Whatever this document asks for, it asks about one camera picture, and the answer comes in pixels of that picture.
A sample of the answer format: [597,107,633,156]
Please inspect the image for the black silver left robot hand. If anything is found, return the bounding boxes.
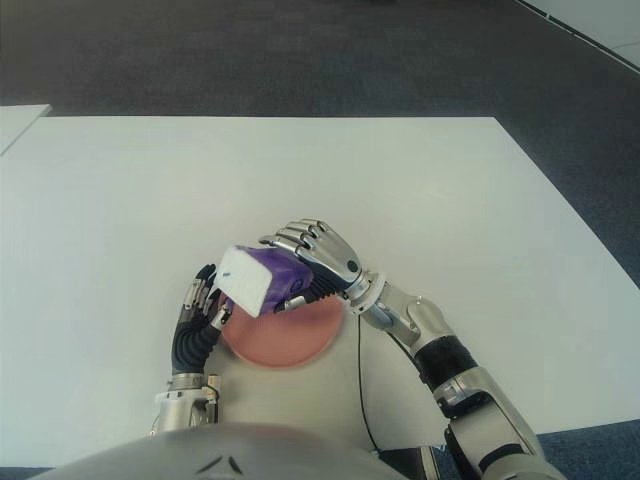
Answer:
[171,263,234,375]

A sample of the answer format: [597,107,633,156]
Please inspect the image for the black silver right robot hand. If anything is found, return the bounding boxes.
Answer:
[258,217,364,315]

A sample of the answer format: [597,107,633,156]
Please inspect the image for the pink round plate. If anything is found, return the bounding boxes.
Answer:
[219,294,346,370]

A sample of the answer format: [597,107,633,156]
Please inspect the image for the grey robot torso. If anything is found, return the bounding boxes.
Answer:
[29,421,441,480]

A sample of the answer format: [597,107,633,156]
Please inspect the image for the white side table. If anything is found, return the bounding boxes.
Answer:
[0,103,53,156]

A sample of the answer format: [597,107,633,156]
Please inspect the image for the white platform with black edge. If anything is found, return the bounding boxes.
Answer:
[517,0,640,69]

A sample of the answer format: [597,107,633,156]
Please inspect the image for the thin black cable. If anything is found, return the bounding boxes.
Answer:
[355,317,381,454]

